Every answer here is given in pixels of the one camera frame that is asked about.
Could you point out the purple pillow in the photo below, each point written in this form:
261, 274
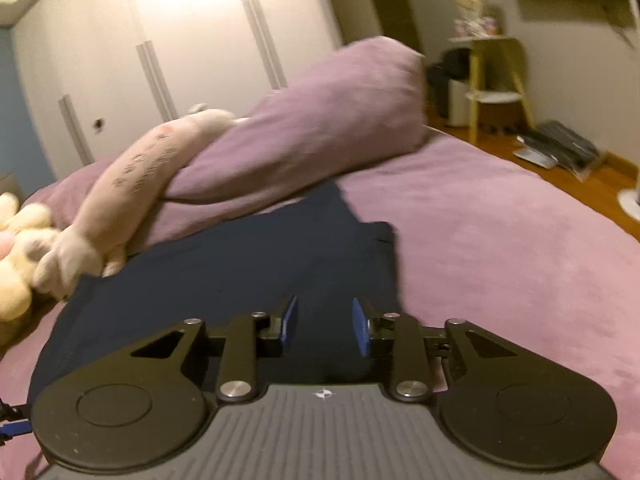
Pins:
320, 130

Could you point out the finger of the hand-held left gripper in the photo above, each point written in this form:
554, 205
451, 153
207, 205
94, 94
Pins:
12, 427

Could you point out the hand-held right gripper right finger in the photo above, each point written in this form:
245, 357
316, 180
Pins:
361, 329

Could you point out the wrapped flower bouquet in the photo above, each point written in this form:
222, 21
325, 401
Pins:
472, 5

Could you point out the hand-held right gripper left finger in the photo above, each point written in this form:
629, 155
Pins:
289, 329

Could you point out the black and white bin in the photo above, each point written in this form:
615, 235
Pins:
452, 90

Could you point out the yellow side table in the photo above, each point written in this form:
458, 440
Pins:
495, 75

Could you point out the dark bags on floor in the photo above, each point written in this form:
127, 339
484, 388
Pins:
562, 147

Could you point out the long white plush toy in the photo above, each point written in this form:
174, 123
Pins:
145, 175

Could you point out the white fan base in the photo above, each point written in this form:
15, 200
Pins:
631, 204

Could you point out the cream flower plush toy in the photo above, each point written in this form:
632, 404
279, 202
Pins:
20, 255

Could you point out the purple bed blanket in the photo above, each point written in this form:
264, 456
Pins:
500, 260

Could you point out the dark navy zip jacket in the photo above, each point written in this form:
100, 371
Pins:
225, 270

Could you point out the white wardrobe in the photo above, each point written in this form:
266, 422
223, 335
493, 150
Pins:
165, 50

